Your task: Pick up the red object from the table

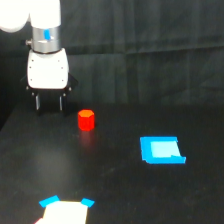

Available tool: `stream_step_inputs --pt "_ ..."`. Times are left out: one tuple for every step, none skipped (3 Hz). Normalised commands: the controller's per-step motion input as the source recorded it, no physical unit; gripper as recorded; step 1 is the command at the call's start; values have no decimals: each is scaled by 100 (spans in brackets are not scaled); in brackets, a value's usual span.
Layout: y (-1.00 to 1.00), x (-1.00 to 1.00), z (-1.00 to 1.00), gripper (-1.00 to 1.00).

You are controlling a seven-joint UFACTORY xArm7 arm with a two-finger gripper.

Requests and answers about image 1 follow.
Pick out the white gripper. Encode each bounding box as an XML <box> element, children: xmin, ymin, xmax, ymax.
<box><xmin>24</xmin><ymin>48</ymin><xmax>78</xmax><ymax>112</ymax></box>

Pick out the red hexagonal block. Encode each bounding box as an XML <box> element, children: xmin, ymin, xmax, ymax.
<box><xmin>78</xmin><ymin>110</ymin><xmax>95</xmax><ymax>131</ymax></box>

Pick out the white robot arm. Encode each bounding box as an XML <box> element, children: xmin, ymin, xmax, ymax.
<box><xmin>0</xmin><ymin>0</ymin><xmax>77</xmax><ymax>111</ymax></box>

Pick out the blue tape strip left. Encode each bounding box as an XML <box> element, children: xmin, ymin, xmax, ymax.
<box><xmin>39</xmin><ymin>195</ymin><xmax>60</xmax><ymax>208</ymax></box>

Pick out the blue tape strip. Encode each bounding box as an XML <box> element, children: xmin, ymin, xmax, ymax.
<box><xmin>81</xmin><ymin>198</ymin><xmax>94</xmax><ymax>207</ymax></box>
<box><xmin>39</xmin><ymin>195</ymin><xmax>60</xmax><ymax>208</ymax></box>

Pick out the blue tape strip right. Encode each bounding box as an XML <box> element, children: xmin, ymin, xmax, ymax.
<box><xmin>81</xmin><ymin>198</ymin><xmax>94</xmax><ymax>207</ymax></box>

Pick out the white paper sheet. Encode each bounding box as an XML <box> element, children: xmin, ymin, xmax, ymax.
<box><xmin>43</xmin><ymin>201</ymin><xmax>88</xmax><ymax>224</ymax></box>

